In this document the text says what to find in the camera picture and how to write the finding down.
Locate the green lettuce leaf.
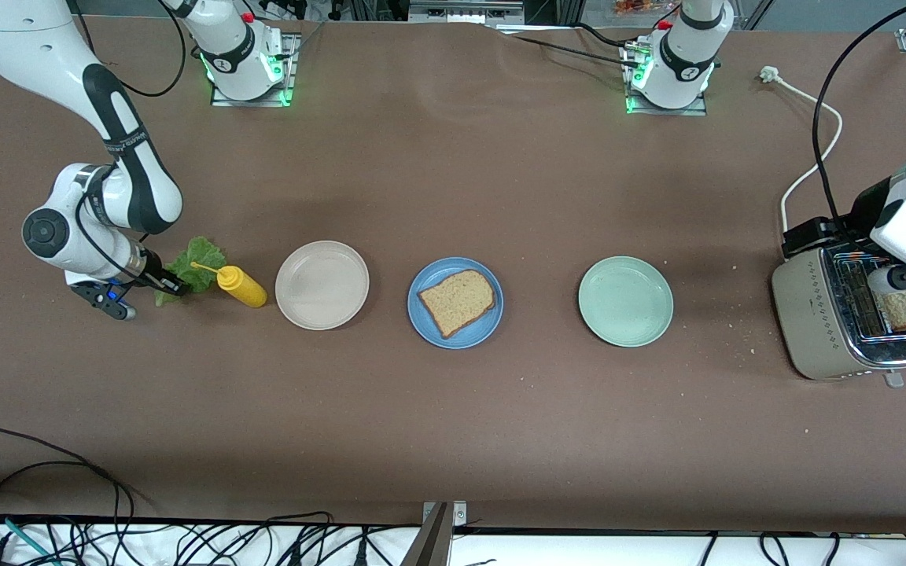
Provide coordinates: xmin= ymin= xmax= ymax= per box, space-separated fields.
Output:
xmin=156 ymin=236 xmax=227 ymax=307

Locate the yellow squeeze bottle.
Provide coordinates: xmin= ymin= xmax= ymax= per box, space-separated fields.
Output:
xmin=190 ymin=262 xmax=268 ymax=308

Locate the brown bread slice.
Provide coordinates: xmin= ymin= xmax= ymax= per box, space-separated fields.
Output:
xmin=878 ymin=289 xmax=906 ymax=332
xmin=418 ymin=270 xmax=497 ymax=340

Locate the beige round plate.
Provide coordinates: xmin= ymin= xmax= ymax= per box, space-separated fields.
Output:
xmin=274 ymin=241 xmax=370 ymax=331

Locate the green round plate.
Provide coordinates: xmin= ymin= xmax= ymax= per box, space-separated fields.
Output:
xmin=578 ymin=256 xmax=675 ymax=348

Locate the blue round plate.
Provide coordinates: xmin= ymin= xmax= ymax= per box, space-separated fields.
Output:
xmin=407 ymin=257 xmax=505 ymax=350

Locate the silver two-slot toaster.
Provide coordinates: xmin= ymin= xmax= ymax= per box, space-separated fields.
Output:
xmin=772 ymin=233 xmax=906 ymax=389

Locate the grey metal box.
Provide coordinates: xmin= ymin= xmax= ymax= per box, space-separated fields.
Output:
xmin=408 ymin=0 xmax=525 ymax=24

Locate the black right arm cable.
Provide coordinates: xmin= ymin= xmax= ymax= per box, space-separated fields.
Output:
xmin=75 ymin=161 xmax=157 ymax=277
xmin=119 ymin=0 xmax=186 ymax=99

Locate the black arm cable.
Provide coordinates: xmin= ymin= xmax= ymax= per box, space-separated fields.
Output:
xmin=75 ymin=161 xmax=157 ymax=277
xmin=119 ymin=0 xmax=186 ymax=99
xmin=812 ymin=0 xmax=906 ymax=237

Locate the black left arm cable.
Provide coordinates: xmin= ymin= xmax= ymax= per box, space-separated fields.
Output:
xmin=812 ymin=0 xmax=906 ymax=237

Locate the white toaster power cord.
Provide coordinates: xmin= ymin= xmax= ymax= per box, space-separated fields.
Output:
xmin=760 ymin=66 xmax=845 ymax=229

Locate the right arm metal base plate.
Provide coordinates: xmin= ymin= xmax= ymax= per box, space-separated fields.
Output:
xmin=211 ymin=33 xmax=296 ymax=108

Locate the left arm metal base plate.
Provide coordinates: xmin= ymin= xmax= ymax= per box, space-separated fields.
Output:
xmin=624 ymin=43 xmax=709 ymax=117

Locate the black looped cable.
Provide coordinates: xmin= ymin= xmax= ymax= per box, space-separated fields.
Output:
xmin=0 ymin=427 xmax=139 ymax=524

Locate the teal cable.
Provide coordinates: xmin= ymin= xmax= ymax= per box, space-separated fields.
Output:
xmin=0 ymin=511 xmax=57 ymax=565

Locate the aluminium post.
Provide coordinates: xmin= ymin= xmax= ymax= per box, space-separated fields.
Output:
xmin=400 ymin=503 xmax=454 ymax=566

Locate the small metal bracket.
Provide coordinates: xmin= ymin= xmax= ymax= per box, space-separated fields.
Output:
xmin=422 ymin=501 xmax=468 ymax=526

